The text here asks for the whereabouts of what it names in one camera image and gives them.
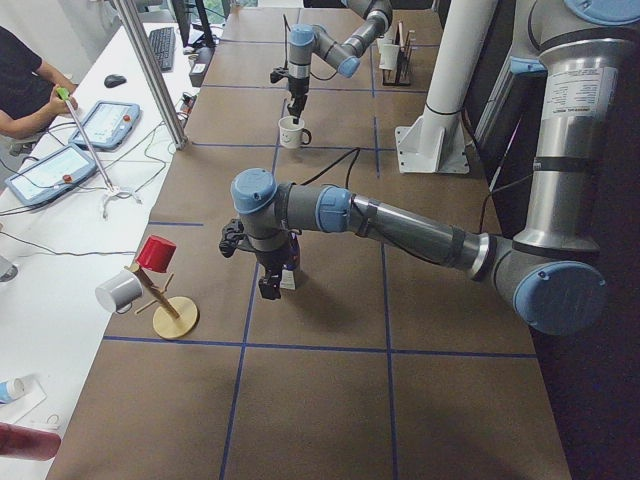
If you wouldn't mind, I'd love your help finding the blue milk carton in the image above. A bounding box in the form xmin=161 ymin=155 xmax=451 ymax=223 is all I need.
xmin=280 ymin=233 xmax=300 ymax=290

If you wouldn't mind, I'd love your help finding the white smiley face mug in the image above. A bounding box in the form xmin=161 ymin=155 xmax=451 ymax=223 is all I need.
xmin=278 ymin=115 xmax=312 ymax=149

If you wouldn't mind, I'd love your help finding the red cup on tree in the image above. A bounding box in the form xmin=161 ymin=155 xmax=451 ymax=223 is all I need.
xmin=136 ymin=235 xmax=177 ymax=273

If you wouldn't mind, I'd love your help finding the grey white cup on tree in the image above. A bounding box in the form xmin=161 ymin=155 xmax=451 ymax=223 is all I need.
xmin=95 ymin=269 xmax=143 ymax=313

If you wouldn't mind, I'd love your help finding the wooden mug tree stand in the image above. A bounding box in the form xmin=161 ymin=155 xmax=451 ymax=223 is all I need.
xmin=127 ymin=263 xmax=199 ymax=340

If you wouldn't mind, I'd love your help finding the white ribbed mug left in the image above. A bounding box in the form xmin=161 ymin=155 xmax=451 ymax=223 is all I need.
xmin=376 ymin=38 xmax=394 ymax=56

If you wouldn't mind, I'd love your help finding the white HOME ribbed mug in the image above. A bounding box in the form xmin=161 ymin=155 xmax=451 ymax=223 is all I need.
xmin=379 ymin=43 xmax=400 ymax=71

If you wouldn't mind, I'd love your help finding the black keyboard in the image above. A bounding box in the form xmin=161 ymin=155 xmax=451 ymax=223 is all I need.
xmin=148 ymin=27 xmax=175 ymax=72

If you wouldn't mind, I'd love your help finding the black computer mouse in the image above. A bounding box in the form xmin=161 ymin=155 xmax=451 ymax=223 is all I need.
xmin=103 ymin=74 xmax=127 ymax=89

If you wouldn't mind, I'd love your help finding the far teach pendant tablet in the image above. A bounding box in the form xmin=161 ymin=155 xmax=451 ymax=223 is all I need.
xmin=81 ymin=100 xmax=141 ymax=151

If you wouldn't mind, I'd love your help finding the teach pendant tablet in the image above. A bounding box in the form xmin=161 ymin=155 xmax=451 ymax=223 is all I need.
xmin=5 ymin=145 xmax=97 ymax=206
xmin=81 ymin=100 xmax=141 ymax=151

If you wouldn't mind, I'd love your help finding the near teach pendant tablet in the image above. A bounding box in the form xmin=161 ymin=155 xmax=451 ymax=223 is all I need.
xmin=5 ymin=145 xmax=97 ymax=206

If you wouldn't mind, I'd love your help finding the metal reacher grabber stick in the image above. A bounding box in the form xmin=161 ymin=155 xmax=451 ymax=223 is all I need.
xmin=54 ymin=87 xmax=142 ymax=220

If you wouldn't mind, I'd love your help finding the person in black shirt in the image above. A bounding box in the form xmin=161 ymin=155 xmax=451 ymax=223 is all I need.
xmin=1 ymin=27 xmax=78 ymax=139

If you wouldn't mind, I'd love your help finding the blue white tube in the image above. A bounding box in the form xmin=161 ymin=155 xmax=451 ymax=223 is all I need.
xmin=0 ymin=378 xmax=25 ymax=405

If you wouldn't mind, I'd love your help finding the dark red bottle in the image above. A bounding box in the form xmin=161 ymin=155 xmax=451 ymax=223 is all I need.
xmin=1 ymin=423 xmax=61 ymax=461

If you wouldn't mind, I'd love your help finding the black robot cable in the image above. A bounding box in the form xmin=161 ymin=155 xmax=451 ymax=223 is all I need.
xmin=299 ymin=147 xmax=362 ymax=187

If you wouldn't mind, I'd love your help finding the black wire mug rack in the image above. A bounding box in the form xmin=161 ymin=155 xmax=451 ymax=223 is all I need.
xmin=379 ymin=21 xmax=414 ymax=86

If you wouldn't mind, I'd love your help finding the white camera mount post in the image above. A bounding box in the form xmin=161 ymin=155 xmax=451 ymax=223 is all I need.
xmin=395 ymin=0 xmax=498 ymax=174

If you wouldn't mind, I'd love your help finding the aluminium frame post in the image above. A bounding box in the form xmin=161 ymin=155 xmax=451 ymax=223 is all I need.
xmin=114 ymin=0 xmax=187 ymax=150

